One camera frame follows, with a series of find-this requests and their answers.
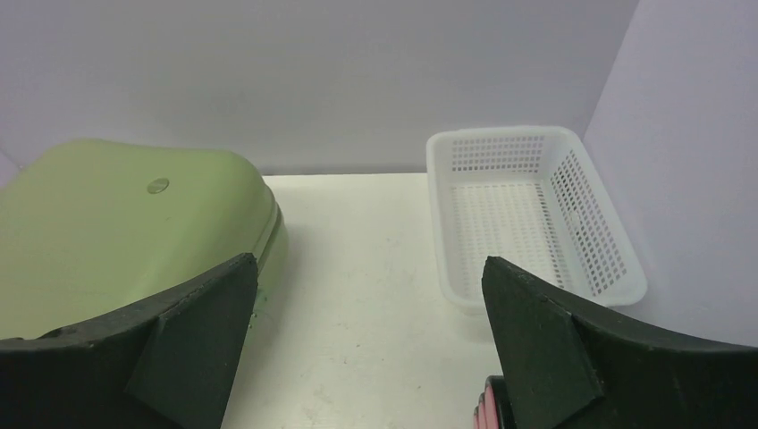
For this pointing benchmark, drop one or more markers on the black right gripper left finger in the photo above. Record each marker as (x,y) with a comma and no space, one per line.
(166,361)

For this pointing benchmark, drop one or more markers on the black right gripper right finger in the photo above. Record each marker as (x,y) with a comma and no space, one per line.
(571,363)

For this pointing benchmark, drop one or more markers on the green hard-shell suitcase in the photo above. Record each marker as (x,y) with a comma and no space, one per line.
(94,225)

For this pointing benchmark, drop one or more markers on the black and pink storage organizer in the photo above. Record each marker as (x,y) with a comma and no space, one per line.
(493,409)

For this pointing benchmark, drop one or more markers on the white perforated plastic basket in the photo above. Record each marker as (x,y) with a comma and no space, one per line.
(531,195)

